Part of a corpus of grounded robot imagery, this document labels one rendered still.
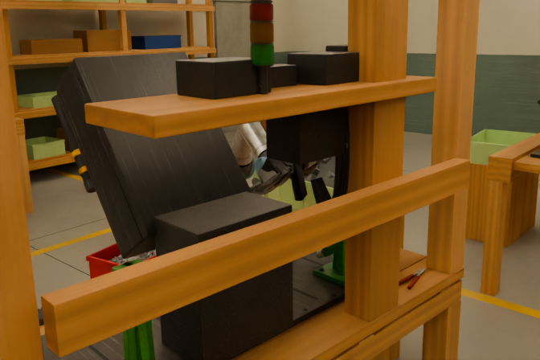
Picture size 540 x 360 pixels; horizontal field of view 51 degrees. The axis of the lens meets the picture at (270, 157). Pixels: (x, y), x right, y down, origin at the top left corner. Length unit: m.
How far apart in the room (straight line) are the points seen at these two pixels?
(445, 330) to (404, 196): 0.67
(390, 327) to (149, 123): 1.05
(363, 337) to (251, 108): 0.80
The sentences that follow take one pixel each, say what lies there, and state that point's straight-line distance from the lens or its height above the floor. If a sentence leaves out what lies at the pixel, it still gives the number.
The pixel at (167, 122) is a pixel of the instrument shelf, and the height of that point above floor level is 1.53.
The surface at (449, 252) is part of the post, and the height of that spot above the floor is 0.96.
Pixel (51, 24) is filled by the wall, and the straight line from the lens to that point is 7.64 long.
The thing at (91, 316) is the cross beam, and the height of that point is 1.24.
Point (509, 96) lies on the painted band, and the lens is 8.74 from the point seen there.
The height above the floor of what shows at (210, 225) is 1.24.
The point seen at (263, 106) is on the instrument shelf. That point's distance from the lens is 1.12.
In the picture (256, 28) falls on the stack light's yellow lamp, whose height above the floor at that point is 1.68.
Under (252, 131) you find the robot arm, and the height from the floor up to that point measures 1.34.
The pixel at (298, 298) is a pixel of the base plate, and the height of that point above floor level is 0.90.
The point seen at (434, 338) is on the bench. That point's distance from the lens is 2.12.
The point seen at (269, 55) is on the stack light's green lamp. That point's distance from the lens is 1.20.
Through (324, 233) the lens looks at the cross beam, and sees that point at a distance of 1.31.
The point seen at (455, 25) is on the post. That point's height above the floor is 1.68.
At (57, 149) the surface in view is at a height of 0.33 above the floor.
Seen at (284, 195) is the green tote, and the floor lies 0.85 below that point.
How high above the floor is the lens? 1.68
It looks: 13 degrees down
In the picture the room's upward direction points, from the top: 1 degrees counter-clockwise
